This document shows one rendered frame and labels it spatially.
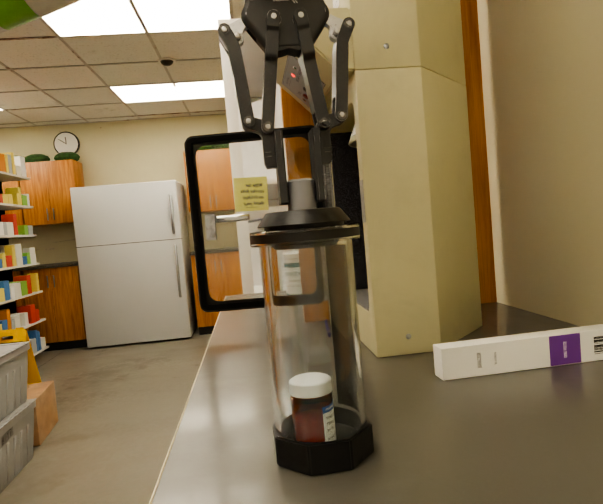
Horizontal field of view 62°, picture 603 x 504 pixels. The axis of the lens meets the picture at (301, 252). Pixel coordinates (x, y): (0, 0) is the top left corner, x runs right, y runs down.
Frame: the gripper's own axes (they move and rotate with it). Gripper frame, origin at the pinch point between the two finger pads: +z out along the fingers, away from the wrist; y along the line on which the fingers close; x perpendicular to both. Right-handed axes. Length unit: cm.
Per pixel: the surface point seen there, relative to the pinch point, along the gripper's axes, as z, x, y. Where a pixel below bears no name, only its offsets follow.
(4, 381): 72, 214, -135
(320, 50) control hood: -21.6, 30.9, 8.7
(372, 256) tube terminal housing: 12.0, 30.6, 14.3
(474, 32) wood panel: -36, 68, 53
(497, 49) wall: -31, 66, 57
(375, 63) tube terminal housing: -19.0, 30.8, 17.5
